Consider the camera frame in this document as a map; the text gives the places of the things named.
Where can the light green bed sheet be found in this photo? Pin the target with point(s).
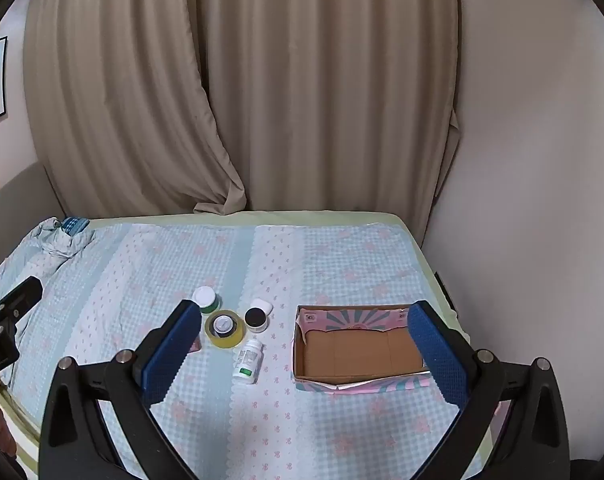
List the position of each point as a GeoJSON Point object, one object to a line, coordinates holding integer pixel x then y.
{"type": "Point", "coordinates": [332, 214]}

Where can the small silver capped bottle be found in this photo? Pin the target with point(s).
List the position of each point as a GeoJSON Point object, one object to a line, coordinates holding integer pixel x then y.
{"type": "Point", "coordinates": [224, 323]}

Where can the yellowish clear tape roll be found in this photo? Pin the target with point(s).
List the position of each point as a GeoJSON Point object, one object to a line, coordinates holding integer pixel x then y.
{"type": "Point", "coordinates": [225, 339]}

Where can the white bottle green label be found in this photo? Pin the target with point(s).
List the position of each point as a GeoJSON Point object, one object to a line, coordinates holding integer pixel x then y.
{"type": "Point", "coordinates": [247, 362]}

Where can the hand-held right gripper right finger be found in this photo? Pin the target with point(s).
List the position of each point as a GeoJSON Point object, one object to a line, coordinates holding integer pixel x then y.
{"type": "Point", "coordinates": [437, 355]}

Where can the blue striped cloth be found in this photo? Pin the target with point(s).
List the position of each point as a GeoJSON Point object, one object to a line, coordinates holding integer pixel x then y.
{"type": "Point", "coordinates": [75, 225]}

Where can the crumpled light blue cloth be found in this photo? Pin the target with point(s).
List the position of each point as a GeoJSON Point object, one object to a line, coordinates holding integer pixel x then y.
{"type": "Point", "coordinates": [51, 242]}

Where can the small pink object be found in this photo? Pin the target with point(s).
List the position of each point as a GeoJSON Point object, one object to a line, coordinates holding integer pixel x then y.
{"type": "Point", "coordinates": [195, 345]}

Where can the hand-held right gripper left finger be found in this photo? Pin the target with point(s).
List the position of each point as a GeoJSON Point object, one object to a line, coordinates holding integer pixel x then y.
{"type": "Point", "coordinates": [171, 350]}

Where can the pink teal cardboard box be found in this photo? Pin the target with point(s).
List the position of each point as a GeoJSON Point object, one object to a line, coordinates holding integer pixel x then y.
{"type": "Point", "coordinates": [357, 355]}

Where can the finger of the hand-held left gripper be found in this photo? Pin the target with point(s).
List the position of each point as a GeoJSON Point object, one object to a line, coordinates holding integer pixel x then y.
{"type": "Point", "coordinates": [21, 295]}

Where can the grey padded headboard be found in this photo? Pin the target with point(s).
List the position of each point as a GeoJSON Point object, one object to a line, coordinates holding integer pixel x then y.
{"type": "Point", "coordinates": [16, 210]}

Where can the black lid white jar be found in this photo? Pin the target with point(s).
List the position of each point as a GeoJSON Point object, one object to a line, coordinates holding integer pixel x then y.
{"type": "Point", "coordinates": [257, 319]}

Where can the white earbud case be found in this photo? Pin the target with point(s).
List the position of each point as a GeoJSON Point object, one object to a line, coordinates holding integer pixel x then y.
{"type": "Point", "coordinates": [264, 304]}

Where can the blue pink printed blanket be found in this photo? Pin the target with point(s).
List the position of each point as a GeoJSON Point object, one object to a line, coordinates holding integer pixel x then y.
{"type": "Point", "coordinates": [332, 270]}

